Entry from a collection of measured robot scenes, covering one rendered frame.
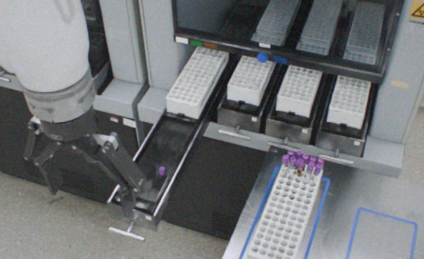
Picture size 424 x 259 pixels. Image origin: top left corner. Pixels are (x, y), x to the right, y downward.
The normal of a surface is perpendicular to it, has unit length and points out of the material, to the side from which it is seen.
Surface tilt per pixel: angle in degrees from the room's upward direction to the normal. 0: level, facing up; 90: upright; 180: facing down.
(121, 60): 90
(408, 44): 90
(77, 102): 90
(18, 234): 0
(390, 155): 0
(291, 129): 90
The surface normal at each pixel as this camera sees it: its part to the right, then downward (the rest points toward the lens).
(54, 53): 0.49, 0.63
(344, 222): -0.02, -0.70
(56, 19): 0.66, 0.44
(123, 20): -0.33, 0.67
